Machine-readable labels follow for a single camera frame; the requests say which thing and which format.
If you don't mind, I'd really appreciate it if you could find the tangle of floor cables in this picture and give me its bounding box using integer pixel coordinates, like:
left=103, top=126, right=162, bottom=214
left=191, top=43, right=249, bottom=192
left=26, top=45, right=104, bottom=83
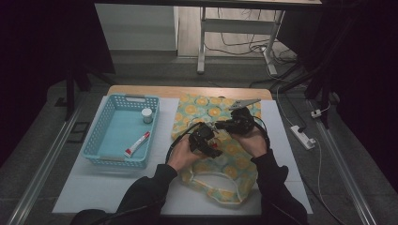
left=205, top=8, right=299, bottom=65

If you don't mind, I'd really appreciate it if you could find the blue plastic basket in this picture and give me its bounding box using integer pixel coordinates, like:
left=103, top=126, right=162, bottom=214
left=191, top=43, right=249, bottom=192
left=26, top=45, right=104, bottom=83
left=81, top=93, right=161, bottom=170

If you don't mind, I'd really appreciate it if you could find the person's leg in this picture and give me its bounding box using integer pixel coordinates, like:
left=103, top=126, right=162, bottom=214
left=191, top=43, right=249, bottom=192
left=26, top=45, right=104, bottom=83
left=69, top=208, right=109, bottom=225

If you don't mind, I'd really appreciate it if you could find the person's right hand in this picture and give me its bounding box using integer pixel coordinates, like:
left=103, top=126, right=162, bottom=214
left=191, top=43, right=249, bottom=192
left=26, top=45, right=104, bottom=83
left=231, top=126, right=268, bottom=158

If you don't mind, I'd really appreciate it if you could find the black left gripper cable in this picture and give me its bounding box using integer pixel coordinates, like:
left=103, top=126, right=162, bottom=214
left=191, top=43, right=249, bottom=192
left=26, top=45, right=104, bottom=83
left=164, top=122, right=203, bottom=165

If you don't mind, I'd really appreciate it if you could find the white power strip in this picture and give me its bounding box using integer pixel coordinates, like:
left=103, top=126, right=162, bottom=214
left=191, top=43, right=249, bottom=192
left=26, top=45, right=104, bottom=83
left=289, top=125, right=317, bottom=151

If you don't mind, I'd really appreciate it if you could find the white table mat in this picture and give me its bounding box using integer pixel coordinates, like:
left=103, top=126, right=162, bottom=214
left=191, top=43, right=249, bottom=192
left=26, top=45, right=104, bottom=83
left=52, top=96, right=314, bottom=217

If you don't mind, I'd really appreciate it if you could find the white and red tube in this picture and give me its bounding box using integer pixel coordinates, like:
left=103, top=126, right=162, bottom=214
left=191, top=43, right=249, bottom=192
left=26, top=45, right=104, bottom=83
left=124, top=130, right=151, bottom=158

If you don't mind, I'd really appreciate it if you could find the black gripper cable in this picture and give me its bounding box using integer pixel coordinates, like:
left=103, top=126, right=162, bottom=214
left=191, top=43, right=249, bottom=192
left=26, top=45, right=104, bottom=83
left=164, top=122, right=203, bottom=165
left=253, top=115, right=271, bottom=148

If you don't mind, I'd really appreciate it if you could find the aluminium floor rail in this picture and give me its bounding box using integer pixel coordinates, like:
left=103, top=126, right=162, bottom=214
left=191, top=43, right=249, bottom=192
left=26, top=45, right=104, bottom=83
left=308, top=99, right=380, bottom=225
left=6, top=93, right=87, bottom=225

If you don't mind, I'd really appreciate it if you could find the black stand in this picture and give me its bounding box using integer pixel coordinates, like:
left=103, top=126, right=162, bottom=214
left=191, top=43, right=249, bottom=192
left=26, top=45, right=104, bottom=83
left=275, top=59, right=341, bottom=129
left=64, top=59, right=116, bottom=122

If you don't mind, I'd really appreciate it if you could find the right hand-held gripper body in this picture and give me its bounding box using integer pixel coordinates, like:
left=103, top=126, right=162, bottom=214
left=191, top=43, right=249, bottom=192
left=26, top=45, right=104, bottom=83
left=228, top=98, right=262, bottom=136

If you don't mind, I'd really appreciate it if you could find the orange slice print cloth bag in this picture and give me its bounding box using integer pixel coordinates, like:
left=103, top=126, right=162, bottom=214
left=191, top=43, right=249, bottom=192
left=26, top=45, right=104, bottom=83
left=171, top=93, right=263, bottom=205

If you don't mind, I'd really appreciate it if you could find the white metal desk frame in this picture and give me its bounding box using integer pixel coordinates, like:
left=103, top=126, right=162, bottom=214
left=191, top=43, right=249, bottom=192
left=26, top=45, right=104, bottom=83
left=196, top=7, right=287, bottom=76

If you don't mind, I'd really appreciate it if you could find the white power strip cable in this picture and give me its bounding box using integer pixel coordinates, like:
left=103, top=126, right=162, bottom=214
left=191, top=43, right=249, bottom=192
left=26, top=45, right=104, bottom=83
left=314, top=139, right=345, bottom=225

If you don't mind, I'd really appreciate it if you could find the small jar with white lid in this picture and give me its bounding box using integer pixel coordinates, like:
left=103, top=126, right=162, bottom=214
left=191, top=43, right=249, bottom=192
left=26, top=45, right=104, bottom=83
left=141, top=108, right=154, bottom=125

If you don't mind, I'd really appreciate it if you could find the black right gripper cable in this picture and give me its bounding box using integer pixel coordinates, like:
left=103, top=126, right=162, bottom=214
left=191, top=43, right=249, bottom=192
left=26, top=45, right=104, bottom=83
left=253, top=115, right=271, bottom=148

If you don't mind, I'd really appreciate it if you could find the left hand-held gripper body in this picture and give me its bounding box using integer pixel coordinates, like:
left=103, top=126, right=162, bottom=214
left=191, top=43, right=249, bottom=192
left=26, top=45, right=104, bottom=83
left=188, top=122, right=218, bottom=153

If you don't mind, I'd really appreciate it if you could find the person's left hand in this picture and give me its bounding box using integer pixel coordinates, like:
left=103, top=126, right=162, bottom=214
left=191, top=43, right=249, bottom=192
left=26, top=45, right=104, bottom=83
left=167, top=135, right=202, bottom=173

